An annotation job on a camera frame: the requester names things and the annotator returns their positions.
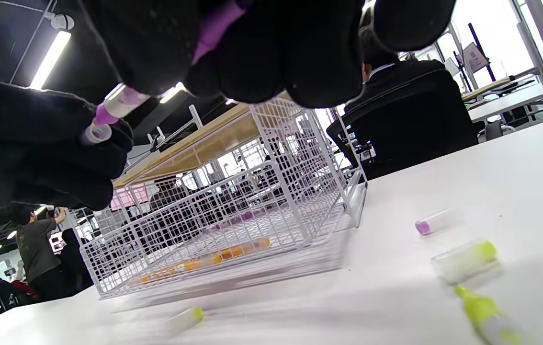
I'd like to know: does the person's right hand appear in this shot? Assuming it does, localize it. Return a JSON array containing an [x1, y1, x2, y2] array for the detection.
[[80, 0, 456, 108]]

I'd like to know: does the person's left hand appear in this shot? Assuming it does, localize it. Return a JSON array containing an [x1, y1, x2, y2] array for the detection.
[[0, 77, 133, 211]]

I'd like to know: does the purple double-ended highlighter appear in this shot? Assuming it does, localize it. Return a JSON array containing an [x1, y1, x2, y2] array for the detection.
[[92, 0, 248, 127], [204, 210, 265, 233]]

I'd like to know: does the white wire drawer basket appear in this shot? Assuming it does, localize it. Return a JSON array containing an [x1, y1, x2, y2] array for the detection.
[[68, 161, 368, 300]]

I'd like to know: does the yellow highlighter cap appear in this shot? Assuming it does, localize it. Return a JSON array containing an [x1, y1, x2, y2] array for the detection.
[[166, 307, 205, 334], [430, 240, 499, 284]]

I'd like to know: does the yellow double-ended highlighter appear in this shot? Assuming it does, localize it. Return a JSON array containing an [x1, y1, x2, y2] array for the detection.
[[453, 285, 526, 345]]

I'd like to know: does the pink-lit monitor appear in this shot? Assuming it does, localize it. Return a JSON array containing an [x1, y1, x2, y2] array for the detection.
[[109, 184, 150, 211]]

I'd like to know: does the black mesh office chair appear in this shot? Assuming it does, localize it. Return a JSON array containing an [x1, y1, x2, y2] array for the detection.
[[327, 69, 480, 180]]

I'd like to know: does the red object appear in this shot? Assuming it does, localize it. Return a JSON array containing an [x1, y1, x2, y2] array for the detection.
[[11, 280, 37, 302]]

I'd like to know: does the pink paper sign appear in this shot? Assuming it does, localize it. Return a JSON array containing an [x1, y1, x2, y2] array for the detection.
[[462, 42, 490, 72]]

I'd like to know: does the white ceiling camera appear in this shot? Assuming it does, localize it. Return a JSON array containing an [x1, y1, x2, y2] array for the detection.
[[44, 12, 76, 32]]

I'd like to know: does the white metal frame pole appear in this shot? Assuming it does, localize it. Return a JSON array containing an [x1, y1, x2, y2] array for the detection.
[[123, 104, 205, 168]]

